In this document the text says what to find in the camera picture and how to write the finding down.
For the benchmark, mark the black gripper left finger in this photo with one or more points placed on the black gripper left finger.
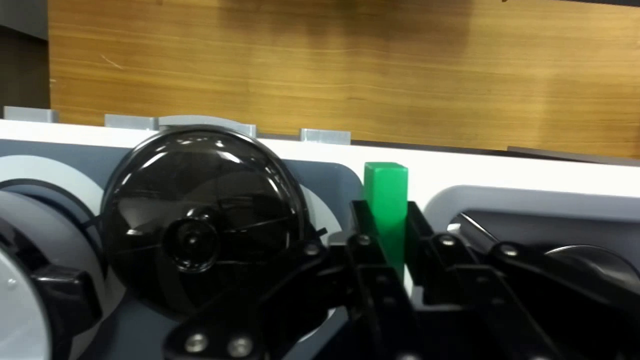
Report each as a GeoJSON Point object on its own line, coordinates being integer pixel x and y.
{"type": "Point", "coordinates": [321, 300]}

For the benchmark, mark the green block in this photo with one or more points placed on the green block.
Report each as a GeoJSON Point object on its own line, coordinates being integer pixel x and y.
{"type": "Point", "coordinates": [387, 193]}

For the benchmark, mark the grey sink basin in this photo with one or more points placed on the grey sink basin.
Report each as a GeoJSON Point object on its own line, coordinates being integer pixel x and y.
{"type": "Point", "coordinates": [533, 200]}

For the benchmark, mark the grey toy pot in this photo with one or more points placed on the grey toy pot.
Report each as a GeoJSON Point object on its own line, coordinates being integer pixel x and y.
{"type": "Point", "coordinates": [26, 267]}

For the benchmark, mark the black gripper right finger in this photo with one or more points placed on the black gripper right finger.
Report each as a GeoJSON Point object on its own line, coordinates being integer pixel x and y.
{"type": "Point", "coordinates": [506, 306]}

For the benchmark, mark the grey metal cabinet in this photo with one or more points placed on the grey metal cabinet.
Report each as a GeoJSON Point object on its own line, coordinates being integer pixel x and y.
{"type": "Point", "coordinates": [23, 53]}

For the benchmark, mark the white toy kitchen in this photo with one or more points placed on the white toy kitchen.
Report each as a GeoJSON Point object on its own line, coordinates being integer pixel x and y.
{"type": "Point", "coordinates": [321, 160]}

